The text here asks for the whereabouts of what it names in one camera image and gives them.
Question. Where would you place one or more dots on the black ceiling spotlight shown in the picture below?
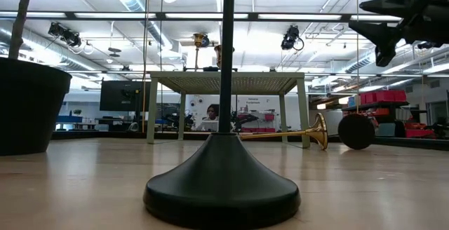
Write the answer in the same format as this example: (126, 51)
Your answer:
(66, 35)

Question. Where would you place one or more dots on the person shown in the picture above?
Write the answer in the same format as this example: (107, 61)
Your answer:
(212, 112)

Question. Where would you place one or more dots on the green perforated metal shelf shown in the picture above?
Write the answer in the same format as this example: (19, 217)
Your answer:
(259, 82)

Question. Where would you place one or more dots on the black ceiling camera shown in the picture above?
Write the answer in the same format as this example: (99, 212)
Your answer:
(290, 37)

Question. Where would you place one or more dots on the storage rack with bins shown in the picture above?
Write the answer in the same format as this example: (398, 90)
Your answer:
(386, 105)

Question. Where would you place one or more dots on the silver ceiling duct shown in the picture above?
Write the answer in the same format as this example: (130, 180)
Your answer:
(154, 30)

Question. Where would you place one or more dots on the green plant in black pot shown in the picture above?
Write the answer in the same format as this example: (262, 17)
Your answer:
(31, 107)

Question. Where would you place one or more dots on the grey box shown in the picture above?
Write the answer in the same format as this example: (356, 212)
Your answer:
(386, 130)

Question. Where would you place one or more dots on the black candlestick holder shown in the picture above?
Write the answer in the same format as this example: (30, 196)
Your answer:
(222, 181)
(356, 132)

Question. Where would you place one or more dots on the black overhead frame beam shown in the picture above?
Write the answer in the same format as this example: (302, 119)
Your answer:
(105, 16)

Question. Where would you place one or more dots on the red storage bin row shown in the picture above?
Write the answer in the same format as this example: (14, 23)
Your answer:
(384, 96)

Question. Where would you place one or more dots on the large black wall screen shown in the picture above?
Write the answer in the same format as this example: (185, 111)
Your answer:
(122, 96)

